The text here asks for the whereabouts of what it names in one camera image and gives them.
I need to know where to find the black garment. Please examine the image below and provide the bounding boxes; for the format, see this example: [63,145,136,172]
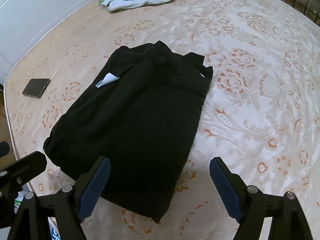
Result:
[43,41,213,223]

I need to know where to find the floral beige mattress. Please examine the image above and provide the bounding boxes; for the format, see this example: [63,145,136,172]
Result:
[4,0,319,239]

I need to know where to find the black smartphone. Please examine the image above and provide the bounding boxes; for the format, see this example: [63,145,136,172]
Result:
[22,79,50,99]

